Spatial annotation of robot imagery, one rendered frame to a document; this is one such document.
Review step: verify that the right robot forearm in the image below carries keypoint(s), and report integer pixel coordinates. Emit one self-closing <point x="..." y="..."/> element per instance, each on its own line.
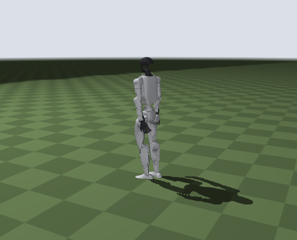
<point x="156" y="104"/>

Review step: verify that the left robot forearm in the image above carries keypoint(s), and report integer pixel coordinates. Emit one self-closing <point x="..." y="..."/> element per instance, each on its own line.
<point x="138" y="106"/>

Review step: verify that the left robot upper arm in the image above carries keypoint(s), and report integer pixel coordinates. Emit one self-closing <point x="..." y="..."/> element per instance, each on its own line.
<point x="137" y="86"/>

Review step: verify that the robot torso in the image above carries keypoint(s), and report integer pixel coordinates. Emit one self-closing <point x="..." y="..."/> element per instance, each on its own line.
<point x="149" y="93"/>

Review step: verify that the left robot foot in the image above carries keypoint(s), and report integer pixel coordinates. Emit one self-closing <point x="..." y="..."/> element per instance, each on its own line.
<point x="149" y="176"/>

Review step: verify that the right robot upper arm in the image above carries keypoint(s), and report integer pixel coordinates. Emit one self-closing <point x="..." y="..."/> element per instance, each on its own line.
<point x="158" y="87"/>

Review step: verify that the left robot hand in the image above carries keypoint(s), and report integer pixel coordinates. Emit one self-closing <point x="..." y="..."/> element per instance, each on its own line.
<point x="144" y="126"/>

